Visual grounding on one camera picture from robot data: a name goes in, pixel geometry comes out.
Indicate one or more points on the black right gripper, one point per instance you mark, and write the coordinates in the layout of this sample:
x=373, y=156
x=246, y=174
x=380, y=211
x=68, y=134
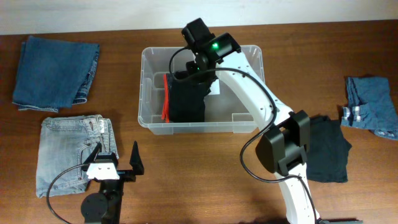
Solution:
x=193, y=68

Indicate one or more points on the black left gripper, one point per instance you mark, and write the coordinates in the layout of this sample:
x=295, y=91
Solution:
x=125, y=173

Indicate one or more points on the black garment red trim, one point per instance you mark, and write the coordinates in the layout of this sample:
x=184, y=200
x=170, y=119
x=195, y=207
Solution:
x=184, y=102

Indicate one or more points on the dark teal shirt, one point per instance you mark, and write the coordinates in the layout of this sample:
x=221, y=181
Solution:
x=329, y=151

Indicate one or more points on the blue denim shorts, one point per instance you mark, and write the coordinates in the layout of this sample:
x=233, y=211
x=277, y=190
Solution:
x=370, y=106

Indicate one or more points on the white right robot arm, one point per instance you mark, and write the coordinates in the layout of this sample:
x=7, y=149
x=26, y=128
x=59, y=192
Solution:
x=284, y=136

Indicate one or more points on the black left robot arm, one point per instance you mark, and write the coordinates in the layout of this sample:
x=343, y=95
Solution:
x=105, y=205

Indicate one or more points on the white label in bin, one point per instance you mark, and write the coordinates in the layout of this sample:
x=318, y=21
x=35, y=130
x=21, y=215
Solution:
x=215, y=88

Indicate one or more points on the clear plastic storage bin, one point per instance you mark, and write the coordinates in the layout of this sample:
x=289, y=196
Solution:
x=223, y=112

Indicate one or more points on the light blue folded jeans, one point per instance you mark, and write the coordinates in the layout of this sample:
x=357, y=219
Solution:
x=67, y=142

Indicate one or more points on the dark blue folded jeans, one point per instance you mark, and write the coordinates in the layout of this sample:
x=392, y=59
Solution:
x=54, y=74

